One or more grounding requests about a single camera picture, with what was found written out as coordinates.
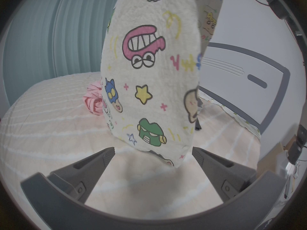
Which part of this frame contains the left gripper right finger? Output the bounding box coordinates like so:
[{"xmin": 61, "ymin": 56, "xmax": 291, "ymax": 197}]
[{"xmin": 192, "ymin": 147, "xmax": 257, "ymax": 204}]

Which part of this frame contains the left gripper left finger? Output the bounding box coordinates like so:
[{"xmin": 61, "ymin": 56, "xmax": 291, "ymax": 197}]
[{"xmin": 49, "ymin": 147, "xmax": 116, "ymax": 204}]

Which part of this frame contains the white printed pyjama top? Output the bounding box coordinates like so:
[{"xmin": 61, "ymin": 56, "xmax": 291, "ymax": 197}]
[{"xmin": 100, "ymin": 0, "xmax": 228, "ymax": 169}]

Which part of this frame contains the bed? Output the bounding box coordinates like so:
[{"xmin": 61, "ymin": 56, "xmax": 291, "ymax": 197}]
[{"xmin": 0, "ymin": 42, "xmax": 291, "ymax": 219}]

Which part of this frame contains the pink garment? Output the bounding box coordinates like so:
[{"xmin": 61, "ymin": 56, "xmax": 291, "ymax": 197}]
[{"xmin": 83, "ymin": 80, "xmax": 106, "ymax": 116}]

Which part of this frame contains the blue-green curtain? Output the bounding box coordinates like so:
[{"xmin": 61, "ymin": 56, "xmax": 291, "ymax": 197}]
[{"xmin": 1, "ymin": 0, "xmax": 129, "ymax": 107}]

